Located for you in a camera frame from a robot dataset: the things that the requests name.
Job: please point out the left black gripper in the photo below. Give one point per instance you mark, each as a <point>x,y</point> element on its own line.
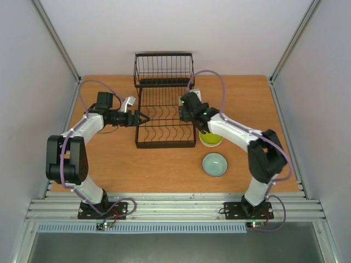
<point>136,118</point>

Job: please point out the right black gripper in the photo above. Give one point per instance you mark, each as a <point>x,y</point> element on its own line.
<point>182,114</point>

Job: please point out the lime green bowl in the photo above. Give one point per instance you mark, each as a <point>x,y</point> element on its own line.
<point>210,139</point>

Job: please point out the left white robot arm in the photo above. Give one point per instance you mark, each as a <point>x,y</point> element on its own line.
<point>66,155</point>

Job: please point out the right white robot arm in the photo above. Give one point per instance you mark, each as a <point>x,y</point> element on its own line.
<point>266,158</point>

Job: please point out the pale teal bowl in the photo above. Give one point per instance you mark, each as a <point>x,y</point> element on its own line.
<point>214,164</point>

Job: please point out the left small circuit board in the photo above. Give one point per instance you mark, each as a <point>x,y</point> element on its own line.
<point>104,226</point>

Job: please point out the small circuit board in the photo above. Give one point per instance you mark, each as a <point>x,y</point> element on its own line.
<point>255,224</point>
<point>104,226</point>

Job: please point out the right small circuit board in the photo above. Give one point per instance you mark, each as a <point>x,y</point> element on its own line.
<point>255,224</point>

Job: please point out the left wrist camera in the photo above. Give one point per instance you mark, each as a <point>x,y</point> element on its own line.
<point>127,102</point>

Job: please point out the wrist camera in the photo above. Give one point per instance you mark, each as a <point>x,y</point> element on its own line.
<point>197,92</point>
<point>127,102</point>

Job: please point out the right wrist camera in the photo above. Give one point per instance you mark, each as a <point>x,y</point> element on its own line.
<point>197,92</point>

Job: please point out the black wire dish rack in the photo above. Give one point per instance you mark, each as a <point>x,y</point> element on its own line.
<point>160,79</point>

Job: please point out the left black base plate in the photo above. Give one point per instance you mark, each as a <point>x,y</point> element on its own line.
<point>86,212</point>

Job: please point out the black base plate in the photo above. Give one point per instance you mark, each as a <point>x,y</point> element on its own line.
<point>86,212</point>
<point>239,211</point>

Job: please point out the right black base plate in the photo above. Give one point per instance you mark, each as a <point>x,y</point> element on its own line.
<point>239,211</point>

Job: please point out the aluminium rail base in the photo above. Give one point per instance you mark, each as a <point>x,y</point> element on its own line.
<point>178,207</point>

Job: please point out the grey slotted cable duct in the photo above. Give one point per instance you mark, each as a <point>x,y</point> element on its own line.
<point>144,227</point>

